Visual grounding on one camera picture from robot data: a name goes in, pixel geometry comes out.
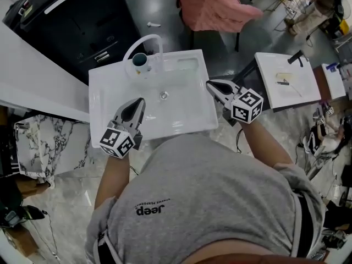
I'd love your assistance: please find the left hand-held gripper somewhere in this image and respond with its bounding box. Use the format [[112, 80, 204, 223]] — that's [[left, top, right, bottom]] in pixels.
[[99, 98, 146, 160]]

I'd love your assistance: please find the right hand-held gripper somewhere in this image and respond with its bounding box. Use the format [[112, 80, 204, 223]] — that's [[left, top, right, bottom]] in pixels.
[[206, 79, 264, 127]]

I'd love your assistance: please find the white ceramic sink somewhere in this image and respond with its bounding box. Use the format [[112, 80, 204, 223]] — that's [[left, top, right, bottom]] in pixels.
[[88, 49, 219, 149]]

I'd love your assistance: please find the person's right forearm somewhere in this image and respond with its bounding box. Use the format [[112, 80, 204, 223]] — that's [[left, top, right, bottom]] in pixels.
[[240, 119, 294, 167]]

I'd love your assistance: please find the person's left forearm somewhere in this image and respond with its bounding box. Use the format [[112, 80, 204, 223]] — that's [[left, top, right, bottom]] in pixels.
[[94, 152, 131, 210]]

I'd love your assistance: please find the yellowish soap dish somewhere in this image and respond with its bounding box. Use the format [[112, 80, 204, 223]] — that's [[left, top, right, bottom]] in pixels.
[[275, 72, 298, 84]]

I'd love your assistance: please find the white sink with black faucet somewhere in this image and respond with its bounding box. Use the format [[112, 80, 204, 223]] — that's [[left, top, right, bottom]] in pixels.
[[254, 52, 322, 110]]

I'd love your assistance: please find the dark teal cup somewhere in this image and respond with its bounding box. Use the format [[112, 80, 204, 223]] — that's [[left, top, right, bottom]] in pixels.
[[131, 52, 151, 74]]

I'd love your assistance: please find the white curved faucet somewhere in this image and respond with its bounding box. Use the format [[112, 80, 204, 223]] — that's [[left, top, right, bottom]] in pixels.
[[122, 34, 165, 80]]

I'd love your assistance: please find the black faucet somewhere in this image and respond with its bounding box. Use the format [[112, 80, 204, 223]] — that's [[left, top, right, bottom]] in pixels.
[[287, 50, 310, 68]]

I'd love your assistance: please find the pink cloth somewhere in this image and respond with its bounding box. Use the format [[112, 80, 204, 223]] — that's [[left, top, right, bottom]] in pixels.
[[175, 0, 264, 34]]

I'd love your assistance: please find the marble pattern cabinet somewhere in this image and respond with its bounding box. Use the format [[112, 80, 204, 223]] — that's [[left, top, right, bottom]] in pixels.
[[13, 114, 92, 182]]

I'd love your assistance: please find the black cabinet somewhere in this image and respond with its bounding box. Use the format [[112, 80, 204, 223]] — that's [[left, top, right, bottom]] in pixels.
[[2, 0, 144, 85]]

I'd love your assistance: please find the white counter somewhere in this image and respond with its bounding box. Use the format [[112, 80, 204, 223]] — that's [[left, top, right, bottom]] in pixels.
[[0, 21, 91, 124]]

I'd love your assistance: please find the person's grey shirt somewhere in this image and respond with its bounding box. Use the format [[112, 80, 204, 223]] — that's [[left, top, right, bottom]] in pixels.
[[84, 133, 327, 264]]

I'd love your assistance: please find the white rectangular basin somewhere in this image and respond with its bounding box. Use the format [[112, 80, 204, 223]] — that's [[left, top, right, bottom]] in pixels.
[[321, 63, 347, 100]]

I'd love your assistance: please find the cardboard box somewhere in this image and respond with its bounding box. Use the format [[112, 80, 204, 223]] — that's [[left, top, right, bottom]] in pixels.
[[0, 224, 40, 259]]

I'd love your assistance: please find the black chest strap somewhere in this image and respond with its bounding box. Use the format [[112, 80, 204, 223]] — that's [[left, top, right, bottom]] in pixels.
[[296, 193, 315, 258]]

